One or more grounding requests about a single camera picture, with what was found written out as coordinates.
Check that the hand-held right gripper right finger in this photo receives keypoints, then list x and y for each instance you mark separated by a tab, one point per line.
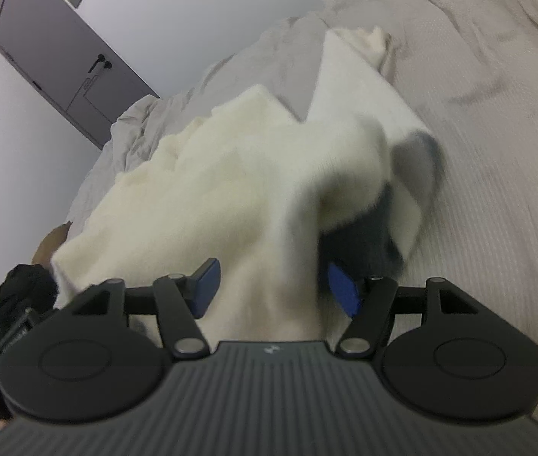
344	289

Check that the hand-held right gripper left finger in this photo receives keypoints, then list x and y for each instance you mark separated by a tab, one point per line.
204	289

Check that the white blue-striped sweater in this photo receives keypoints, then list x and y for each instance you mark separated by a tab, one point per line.
231	190

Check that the grey bed blanket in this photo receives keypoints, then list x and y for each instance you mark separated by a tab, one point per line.
487	152

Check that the grey door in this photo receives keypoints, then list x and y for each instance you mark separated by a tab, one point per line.
60	57

